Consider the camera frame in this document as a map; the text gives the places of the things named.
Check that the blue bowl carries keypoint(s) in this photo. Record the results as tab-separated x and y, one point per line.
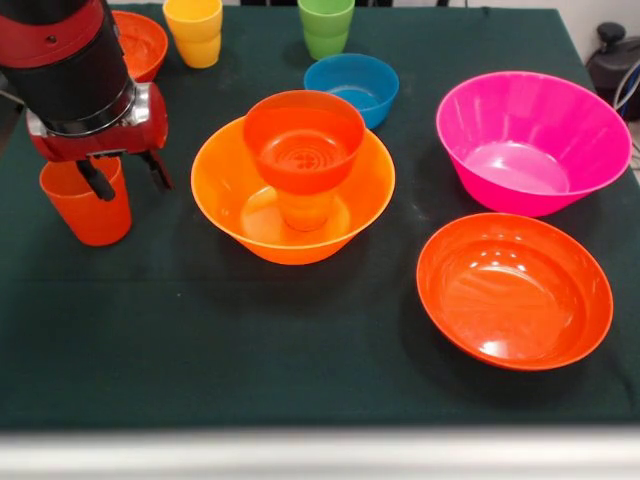
370	75

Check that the small red bowl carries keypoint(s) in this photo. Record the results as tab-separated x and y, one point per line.
305	170

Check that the orange cup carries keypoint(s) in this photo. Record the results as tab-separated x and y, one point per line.
306	212

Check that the large red bowl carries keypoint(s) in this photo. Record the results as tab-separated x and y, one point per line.
510	300
145	45

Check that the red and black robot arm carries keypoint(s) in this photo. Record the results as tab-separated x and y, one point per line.
60	75

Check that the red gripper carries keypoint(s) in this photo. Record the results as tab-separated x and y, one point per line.
110	142

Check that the red cup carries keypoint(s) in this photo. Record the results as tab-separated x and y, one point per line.
95	220

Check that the dark green table cloth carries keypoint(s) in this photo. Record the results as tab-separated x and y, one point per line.
150	325

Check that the black round device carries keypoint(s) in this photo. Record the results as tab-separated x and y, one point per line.
610	65

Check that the large orange bowl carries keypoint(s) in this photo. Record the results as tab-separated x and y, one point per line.
220	190

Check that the yellow cup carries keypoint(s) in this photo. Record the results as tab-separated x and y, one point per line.
200	50

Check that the large pink bowl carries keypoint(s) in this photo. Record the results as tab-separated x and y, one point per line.
525	165

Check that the green cup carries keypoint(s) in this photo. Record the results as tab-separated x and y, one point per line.
325	40

